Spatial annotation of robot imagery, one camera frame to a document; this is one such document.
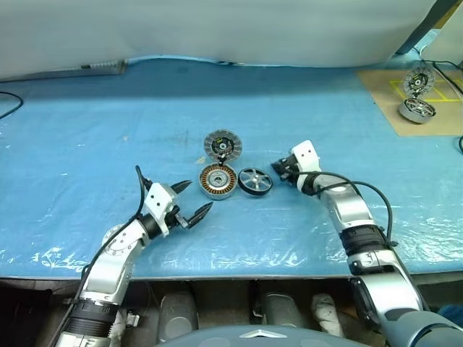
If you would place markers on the grey metal stand leg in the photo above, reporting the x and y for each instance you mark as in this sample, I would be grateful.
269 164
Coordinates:
419 36

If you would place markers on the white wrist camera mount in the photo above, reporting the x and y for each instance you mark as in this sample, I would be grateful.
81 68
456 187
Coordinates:
307 155
159 199

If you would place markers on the brown cardboard sheet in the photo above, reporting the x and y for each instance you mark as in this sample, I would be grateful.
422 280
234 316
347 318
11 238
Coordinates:
383 97

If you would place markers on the grey rounded cylinder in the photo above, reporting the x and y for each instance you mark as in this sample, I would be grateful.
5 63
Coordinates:
177 314
280 309

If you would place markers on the silver motor housing copper windings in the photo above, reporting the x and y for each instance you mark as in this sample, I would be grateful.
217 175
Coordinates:
208 180

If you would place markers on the blue plastic table cover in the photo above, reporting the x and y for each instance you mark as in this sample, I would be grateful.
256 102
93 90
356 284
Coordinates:
72 144

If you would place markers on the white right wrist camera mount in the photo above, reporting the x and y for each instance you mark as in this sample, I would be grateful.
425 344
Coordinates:
307 155

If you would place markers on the grey power strip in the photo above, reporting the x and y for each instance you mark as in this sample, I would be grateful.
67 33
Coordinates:
103 66

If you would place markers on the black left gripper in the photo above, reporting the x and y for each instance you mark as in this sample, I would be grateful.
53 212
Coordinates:
177 218

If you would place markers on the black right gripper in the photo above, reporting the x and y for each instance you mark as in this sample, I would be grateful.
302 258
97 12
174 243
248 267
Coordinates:
291 166

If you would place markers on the distant silver motor rotor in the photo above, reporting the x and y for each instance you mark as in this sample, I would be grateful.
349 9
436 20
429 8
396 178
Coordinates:
416 117

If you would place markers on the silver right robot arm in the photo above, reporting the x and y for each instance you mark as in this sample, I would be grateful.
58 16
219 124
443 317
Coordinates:
347 209

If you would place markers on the grey-blue robot torso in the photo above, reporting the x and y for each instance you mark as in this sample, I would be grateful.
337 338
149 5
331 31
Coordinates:
253 338

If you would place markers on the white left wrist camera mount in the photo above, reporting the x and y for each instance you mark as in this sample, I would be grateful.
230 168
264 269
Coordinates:
159 199

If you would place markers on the white backdrop sheet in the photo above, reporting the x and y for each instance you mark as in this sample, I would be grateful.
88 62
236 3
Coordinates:
217 29

